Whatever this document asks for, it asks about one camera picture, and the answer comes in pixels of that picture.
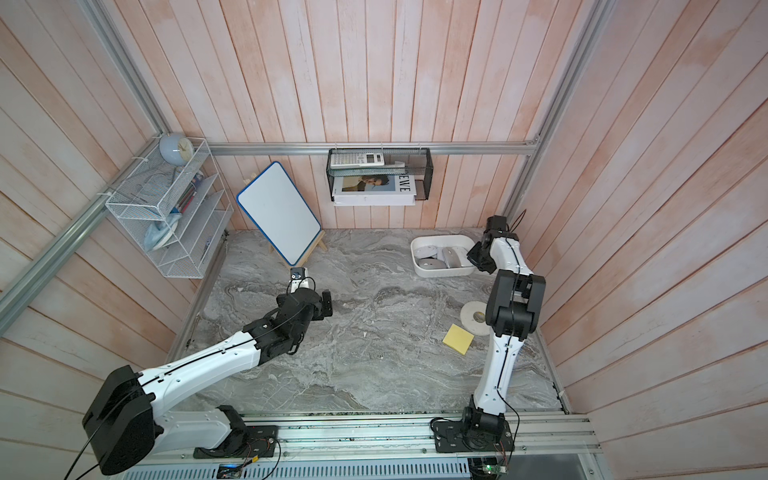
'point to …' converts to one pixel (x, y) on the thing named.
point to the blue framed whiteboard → (276, 208)
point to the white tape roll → (467, 322)
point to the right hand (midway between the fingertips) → (474, 257)
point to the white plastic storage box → (441, 241)
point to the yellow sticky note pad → (458, 339)
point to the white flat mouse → (462, 254)
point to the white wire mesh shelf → (198, 190)
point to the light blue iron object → (159, 232)
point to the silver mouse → (451, 258)
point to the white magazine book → (374, 190)
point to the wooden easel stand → (272, 248)
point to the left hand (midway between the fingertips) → (314, 295)
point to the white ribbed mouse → (431, 263)
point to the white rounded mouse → (428, 251)
